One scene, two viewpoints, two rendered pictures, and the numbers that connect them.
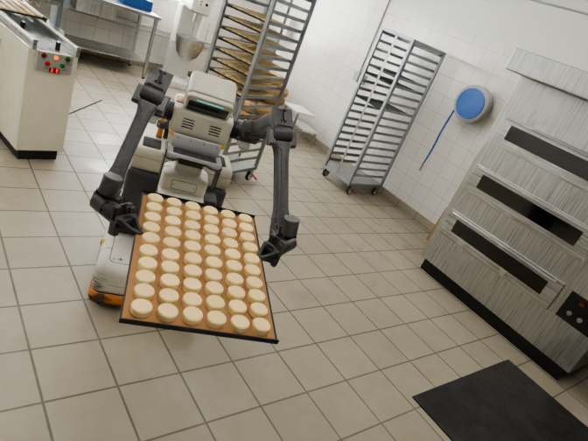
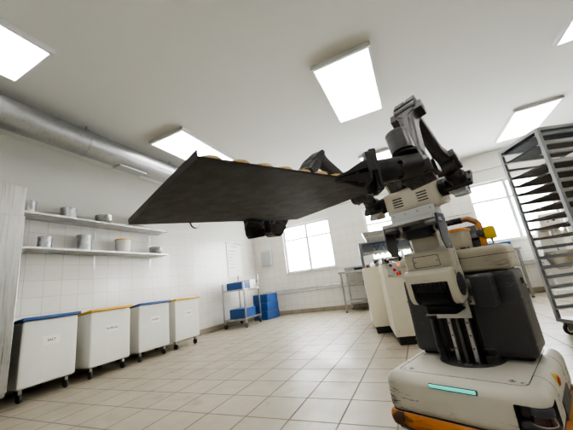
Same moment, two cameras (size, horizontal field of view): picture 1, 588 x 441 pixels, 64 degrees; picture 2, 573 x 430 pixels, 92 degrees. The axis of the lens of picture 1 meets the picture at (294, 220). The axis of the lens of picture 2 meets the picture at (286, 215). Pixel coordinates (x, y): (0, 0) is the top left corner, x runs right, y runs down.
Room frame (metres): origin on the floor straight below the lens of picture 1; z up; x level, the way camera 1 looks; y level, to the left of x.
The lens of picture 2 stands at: (0.98, -0.47, 0.75)
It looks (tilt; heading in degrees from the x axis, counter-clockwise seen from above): 14 degrees up; 68
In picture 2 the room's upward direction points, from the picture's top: 8 degrees counter-clockwise
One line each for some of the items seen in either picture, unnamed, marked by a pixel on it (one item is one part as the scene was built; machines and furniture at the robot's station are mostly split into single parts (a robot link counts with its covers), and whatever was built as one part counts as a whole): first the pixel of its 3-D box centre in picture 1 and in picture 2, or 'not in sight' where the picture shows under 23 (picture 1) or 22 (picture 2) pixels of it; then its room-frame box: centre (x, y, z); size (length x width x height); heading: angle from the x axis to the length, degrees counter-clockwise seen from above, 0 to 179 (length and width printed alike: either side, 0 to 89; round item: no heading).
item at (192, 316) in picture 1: (192, 315); not in sight; (0.96, 0.14, 0.96); 0.05 x 0.05 x 0.02
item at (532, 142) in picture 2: not in sight; (550, 141); (4.36, 0.89, 1.77); 0.60 x 0.40 x 0.02; 158
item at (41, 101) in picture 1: (28, 87); (401, 296); (3.36, 2.27, 0.45); 0.70 x 0.34 x 0.90; 56
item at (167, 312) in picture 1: (167, 312); not in sight; (0.93, 0.20, 0.96); 0.05 x 0.05 x 0.02
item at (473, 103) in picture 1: (456, 134); not in sight; (5.35, -1.29, 1.10); 0.41 x 0.15 x 1.10; 45
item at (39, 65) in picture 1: (54, 62); (398, 268); (3.15, 1.96, 0.77); 0.24 x 0.04 x 0.14; 146
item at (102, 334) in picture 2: not in sight; (96, 339); (-0.09, 3.96, 0.39); 0.64 x 0.54 x 0.77; 136
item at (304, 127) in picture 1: (298, 124); not in sight; (6.71, 0.46, 0.23); 0.44 x 0.44 x 0.46; 37
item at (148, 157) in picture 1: (175, 189); (460, 293); (2.39, 0.69, 0.59); 0.55 x 0.34 x 0.83; 112
